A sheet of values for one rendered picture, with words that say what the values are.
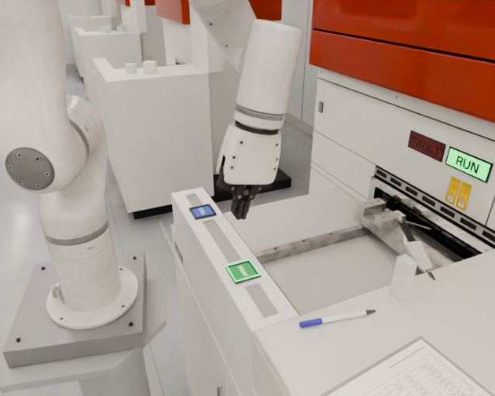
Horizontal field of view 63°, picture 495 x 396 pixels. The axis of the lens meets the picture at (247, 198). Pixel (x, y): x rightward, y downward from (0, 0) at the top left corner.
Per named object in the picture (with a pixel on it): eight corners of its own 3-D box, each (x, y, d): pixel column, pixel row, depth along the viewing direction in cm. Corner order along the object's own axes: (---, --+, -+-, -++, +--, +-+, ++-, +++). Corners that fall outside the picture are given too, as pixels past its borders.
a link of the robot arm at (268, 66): (232, 97, 70) (240, 109, 62) (246, 16, 65) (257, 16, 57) (277, 104, 72) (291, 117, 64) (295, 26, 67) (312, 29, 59)
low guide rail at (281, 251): (384, 225, 123) (386, 217, 121) (388, 229, 121) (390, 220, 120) (232, 266, 105) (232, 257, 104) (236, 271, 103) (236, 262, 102)
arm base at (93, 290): (42, 339, 78) (14, 266, 68) (52, 275, 93) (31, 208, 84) (141, 317, 83) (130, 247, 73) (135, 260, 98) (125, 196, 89)
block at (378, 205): (377, 205, 122) (379, 196, 120) (385, 210, 119) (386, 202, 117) (355, 210, 119) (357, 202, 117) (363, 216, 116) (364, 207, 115)
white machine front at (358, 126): (315, 166, 162) (324, 63, 143) (497, 291, 97) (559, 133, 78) (309, 166, 161) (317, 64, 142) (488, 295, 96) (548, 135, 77)
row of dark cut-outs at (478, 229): (375, 173, 126) (376, 166, 125) (503, 247, 91) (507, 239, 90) (374, 174, 126) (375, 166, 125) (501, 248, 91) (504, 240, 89)
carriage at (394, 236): (374, 212, 124) (375, 204, 122) (476, 284, 94) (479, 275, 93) (353, 218, 121) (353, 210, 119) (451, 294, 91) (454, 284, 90)
